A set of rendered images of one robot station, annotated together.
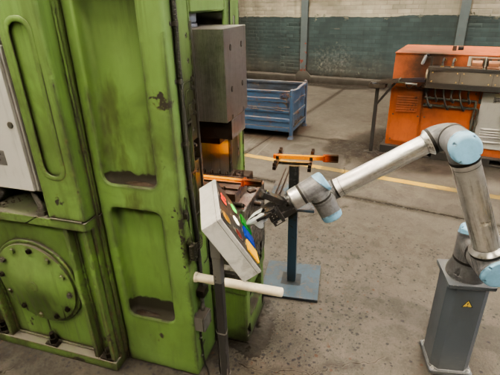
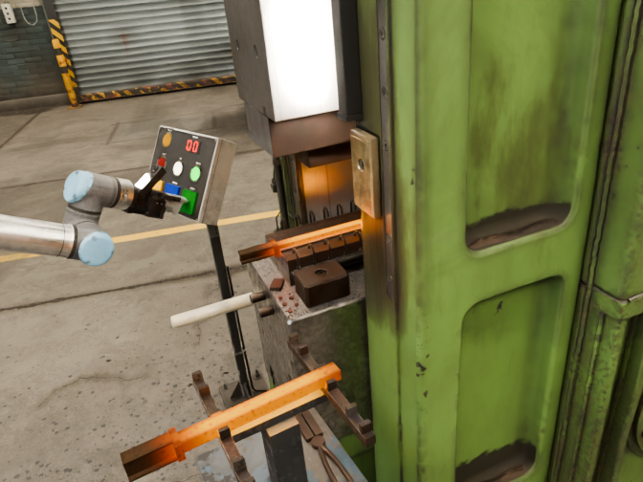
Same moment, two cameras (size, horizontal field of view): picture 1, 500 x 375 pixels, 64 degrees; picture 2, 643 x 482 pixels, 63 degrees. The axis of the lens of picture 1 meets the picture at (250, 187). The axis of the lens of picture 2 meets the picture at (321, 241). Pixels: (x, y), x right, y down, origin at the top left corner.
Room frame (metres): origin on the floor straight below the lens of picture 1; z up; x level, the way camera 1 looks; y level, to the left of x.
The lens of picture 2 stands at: (3.00, -0.64, 1.66)
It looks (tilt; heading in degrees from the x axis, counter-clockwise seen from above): 28 degrees down; 142
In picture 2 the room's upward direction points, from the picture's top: 6 degrees counter-clockwise
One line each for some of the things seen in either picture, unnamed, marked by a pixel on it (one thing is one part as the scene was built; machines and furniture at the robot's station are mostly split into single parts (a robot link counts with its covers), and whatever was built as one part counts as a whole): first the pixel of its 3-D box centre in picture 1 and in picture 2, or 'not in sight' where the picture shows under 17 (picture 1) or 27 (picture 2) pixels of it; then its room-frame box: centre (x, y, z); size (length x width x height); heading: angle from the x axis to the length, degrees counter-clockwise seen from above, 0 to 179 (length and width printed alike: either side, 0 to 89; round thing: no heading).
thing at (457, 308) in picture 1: (454, 318); not in sight; (1.64, -1.08, 0.30); 0.22 x 0.22 x 0.60; 81
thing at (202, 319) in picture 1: (202, 318); not in sight; (1.61, 0.27, 0.36); 0.09 x 0.07 x 0.12; 162
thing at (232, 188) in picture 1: (204, 186); (344, 236); (1.99, 0.25, 0.96); 0.42 x 0.20 x 0.09; 72
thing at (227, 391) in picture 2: not in sight; (245, 386); (1.36, 0.14, 0.05); 0.22 x 0.22 x 0.09; 72
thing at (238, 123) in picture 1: (199, 121); (336, 113); (1.99, 0.25, 1.32); 0.42 x 0.20 x 0.10; 72
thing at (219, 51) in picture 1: (199, 70); (335, 9); (2.03, 0.23, 1.56); 0.42 x 0.39 x 0.40; 72
